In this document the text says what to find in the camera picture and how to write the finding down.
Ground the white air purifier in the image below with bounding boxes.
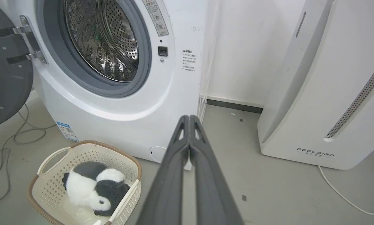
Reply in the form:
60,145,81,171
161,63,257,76
257,0,374,170

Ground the black and white plush toy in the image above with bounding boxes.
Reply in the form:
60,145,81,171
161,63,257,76
62,161,131,217

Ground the white power cable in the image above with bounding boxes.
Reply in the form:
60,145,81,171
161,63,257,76
318,143,374,216

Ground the white front-load washing machine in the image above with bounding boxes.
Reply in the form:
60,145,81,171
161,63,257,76
0,0,219,171

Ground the dark washing machine door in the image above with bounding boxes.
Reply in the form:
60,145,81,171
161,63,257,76
0,0,48,130

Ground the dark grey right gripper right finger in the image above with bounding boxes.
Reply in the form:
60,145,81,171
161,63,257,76
189,115,244,225

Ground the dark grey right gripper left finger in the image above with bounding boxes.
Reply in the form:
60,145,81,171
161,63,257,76
136,115,191,225

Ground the cream perforated laundry basket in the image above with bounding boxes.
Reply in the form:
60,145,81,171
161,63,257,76
27,140,142,225

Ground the grey floor cable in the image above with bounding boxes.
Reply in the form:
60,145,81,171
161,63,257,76
0,103,57,208

